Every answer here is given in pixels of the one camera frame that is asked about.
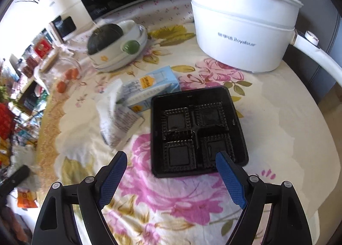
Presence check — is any white foil snack wrapper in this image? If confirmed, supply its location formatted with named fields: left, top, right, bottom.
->
left=96, top=79, right=143, bottom=150

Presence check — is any white fluffy cloth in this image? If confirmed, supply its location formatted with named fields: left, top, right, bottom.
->
left=13, top=146, right=40, bottom=189

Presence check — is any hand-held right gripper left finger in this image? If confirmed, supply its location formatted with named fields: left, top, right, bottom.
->
left=31, top=151, right=128, bottom=245

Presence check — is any dark green squash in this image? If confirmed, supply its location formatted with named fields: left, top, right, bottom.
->
left=88, top=24, right=124, bottom=55

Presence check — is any white plate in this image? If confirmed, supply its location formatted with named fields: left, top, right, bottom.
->
left=92, top=53, right=141, bottom=72

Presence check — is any white kitchen appliance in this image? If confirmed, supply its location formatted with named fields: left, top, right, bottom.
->
left=16, top=0, right=94, bottom=45

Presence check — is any clear glass jar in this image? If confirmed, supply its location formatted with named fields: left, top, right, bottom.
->
left=40, top=56, right=82, bottom=93

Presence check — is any black bar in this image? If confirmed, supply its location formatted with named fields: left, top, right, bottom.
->
left=0, top=165, right=30, bottom=197

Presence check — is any black plastic tray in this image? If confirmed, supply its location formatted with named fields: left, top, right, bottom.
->
left=150, top=87, right=249, bottom=179

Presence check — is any red tin box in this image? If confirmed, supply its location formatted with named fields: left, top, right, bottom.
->
left=33, top=42, right=54, bottom=58

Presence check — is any green avocado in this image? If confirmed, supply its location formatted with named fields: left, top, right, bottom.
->
left=123, top=40, right=140, bottom=54

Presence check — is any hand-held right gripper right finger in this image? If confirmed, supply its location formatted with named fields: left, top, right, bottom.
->
left=215, top=150, right=313, bottom=245

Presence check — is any white electric cooking pot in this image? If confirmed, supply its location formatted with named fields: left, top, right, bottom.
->
left=185, top=0, right=342, bottom=88

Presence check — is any orange snack packet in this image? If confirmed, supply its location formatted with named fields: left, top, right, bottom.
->
left=17, top=190, right=38, bottom=208

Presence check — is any light blue milk carton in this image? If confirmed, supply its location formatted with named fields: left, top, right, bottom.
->
left=121, top=65, right=182, bottom=113

